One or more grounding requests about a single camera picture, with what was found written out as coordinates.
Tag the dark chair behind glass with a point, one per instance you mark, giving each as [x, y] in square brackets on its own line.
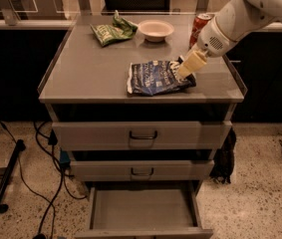
[137, 5]

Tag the red soda can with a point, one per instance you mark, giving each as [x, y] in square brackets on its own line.
[199, 22]

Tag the bottom grey open drawer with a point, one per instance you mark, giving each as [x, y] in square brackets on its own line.
[138, 211]

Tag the blue chip bag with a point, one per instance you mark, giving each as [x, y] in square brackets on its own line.
[157, 78]

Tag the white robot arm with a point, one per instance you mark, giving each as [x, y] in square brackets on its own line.
[252, 207]

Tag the black floor stand bar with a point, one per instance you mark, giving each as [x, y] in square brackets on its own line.
[19, 147]

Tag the middle grey drawer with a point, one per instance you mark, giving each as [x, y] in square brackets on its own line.
[141, 170]

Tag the blue power adapter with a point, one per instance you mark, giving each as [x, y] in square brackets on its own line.
[64, 159]

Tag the top grey drawer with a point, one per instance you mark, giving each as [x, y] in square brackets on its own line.
[141, 135]

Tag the grey drawer cabinet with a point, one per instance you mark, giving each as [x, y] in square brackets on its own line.
[88, 83]

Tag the green chip bag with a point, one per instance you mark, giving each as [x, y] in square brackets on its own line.
[120, 30]

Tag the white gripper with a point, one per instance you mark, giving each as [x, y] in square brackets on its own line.
[212, 41]

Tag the black bundle beside cabinet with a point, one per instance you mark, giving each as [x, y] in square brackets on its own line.
[224, 159]

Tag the white paper bowl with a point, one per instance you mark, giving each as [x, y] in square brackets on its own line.
[155, 30]

